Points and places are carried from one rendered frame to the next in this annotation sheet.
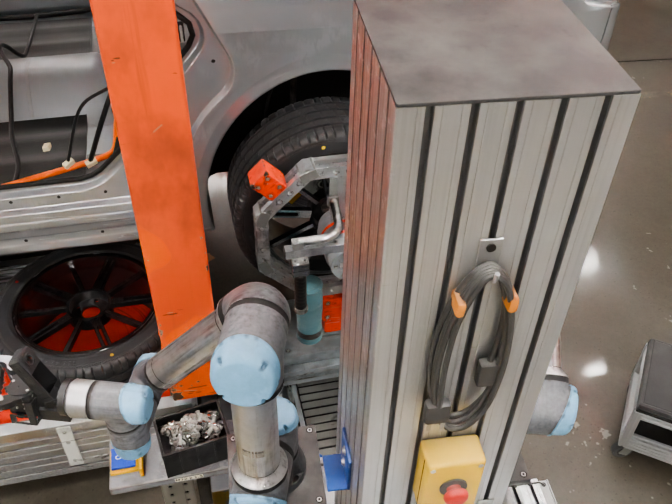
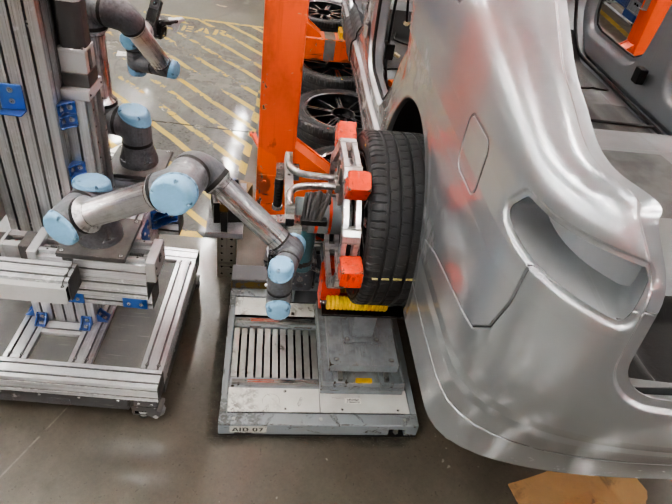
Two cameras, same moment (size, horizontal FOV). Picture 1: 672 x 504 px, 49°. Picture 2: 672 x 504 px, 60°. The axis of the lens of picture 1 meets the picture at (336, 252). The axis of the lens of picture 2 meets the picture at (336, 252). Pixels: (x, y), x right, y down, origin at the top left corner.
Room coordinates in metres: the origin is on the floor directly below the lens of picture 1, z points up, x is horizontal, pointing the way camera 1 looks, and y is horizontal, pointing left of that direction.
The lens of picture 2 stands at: (1.94, -1.79, 2.13)
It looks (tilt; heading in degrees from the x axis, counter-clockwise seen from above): 39 degrees down; 94
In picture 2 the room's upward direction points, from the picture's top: 9 degrees clockwise
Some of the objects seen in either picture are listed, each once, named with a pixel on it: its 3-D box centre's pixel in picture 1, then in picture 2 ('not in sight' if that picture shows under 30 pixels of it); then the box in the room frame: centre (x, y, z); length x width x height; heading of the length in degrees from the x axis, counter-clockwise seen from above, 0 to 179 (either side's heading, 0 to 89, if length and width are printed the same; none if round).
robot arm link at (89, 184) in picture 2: not in sight; (92, 196); (1.04, -0.36, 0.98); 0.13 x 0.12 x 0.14; 88
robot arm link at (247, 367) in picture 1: (256, 423); (97, 64); (0.82, 0.14, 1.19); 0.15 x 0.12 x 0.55; 175
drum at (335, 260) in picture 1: (343, 243); (322, 215); (1.75, -0.02, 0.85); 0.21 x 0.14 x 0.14; 14
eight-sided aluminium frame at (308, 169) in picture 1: (338, 228); (340, 216); (1.81, -0.01, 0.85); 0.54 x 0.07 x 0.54; 104
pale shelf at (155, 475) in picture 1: (183, 454); (227, 208); (1.23, 0.45, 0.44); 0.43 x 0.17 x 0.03; 104
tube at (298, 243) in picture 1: (316, 212); (312, 158); (1.67, 0.06, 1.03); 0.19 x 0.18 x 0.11; 14
